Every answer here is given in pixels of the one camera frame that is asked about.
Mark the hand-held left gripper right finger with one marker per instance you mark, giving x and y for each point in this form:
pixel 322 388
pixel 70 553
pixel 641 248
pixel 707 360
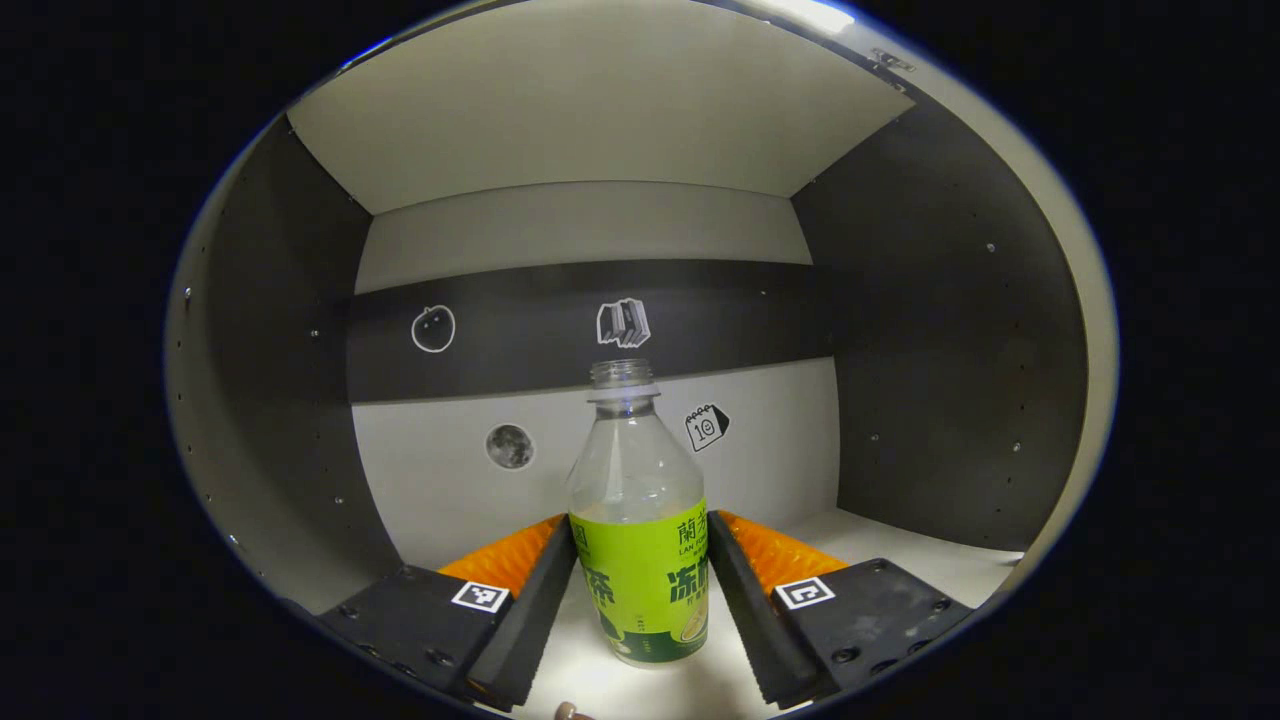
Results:
pixel 745 620

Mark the white cabinet shelf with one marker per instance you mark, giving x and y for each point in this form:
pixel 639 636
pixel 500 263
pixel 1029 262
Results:
pixel 600 110

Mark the grey white cabinet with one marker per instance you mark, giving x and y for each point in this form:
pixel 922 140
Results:
pixel 440 490

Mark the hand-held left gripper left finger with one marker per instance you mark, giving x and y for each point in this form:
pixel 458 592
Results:
pixel 535 620

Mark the green label plastic bottle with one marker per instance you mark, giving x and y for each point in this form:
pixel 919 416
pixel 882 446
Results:
pixel 640 590

